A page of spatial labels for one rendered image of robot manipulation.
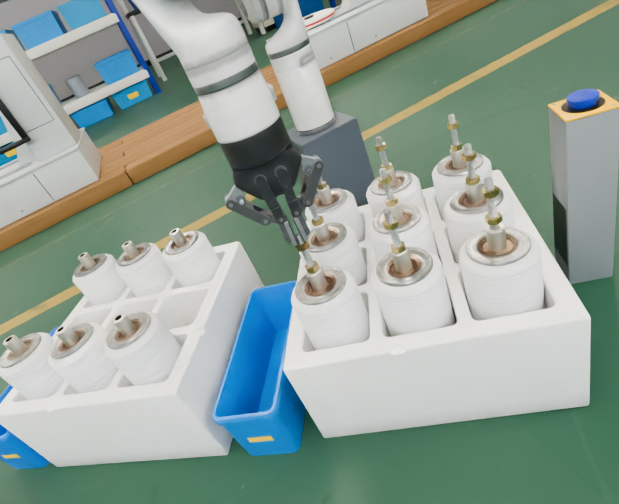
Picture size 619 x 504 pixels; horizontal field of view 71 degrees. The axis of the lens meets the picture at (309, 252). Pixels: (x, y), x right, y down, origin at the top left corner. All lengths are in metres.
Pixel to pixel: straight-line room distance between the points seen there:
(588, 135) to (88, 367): 0.84
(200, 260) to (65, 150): 1.71
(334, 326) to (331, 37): 2.18
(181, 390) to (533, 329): 0.50
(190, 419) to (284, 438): 0.15
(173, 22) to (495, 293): 0.46
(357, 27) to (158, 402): 2.32
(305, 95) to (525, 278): 0.60
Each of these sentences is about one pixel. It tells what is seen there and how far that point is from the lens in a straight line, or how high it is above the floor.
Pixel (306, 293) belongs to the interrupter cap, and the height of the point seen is 0.25.
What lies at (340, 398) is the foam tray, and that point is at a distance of 0.67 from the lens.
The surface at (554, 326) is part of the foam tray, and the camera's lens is 0.60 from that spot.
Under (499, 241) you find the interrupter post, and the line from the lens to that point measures 0.57.
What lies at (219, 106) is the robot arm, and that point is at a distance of 0.46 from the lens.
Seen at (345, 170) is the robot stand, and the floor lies 0.20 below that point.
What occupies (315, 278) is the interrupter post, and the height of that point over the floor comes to 0.27.
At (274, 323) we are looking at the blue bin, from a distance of 0.95.
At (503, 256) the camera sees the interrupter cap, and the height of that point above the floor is 0.25.
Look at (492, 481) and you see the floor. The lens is 0.68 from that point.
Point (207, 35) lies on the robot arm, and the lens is 0.45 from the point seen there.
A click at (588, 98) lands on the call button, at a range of 0.74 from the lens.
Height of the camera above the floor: 0.62
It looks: 33 degrees down
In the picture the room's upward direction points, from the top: 24 degrees counter-clockwise
